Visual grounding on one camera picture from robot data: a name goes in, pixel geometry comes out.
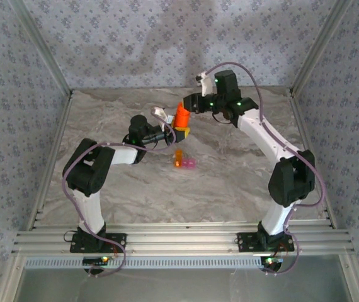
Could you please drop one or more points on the pink translucent pill box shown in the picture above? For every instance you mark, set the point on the pink translucent pill box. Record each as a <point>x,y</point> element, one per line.
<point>189,164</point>

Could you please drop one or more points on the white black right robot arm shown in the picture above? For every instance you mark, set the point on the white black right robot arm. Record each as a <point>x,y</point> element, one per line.
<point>289,179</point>

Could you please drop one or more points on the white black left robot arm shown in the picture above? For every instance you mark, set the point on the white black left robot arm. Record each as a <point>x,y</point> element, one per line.
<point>86,176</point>

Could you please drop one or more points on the aluminium frame post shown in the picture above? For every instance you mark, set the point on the aluminium frame post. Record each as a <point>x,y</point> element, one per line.
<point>42,47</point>
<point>319,47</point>

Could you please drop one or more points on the grey metal sheet panel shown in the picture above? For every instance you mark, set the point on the grey metal sheet panel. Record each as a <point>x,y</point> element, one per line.
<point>182,286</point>

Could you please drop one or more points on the aluminium side rail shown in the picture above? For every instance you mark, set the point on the aluminium side rail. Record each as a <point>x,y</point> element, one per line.
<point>59,126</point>
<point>302,126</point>

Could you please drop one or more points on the small controller board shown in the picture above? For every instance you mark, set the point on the small controller board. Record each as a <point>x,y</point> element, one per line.
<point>93,260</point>
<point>275,261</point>

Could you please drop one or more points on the aluminium frame leg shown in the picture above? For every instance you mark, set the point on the aluminium frame leg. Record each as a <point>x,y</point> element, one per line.
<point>9,283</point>
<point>357,283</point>

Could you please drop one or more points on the aluminium mounting rail beam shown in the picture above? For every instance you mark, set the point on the aluminium mounting rail beam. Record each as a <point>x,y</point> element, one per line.
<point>182,242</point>

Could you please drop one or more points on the orange translucent pill box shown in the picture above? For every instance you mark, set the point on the orange translucent pill box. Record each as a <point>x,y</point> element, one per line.
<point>178,155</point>

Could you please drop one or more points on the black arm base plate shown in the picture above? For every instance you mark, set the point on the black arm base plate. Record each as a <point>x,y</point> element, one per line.
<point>245,242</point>
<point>116,242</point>

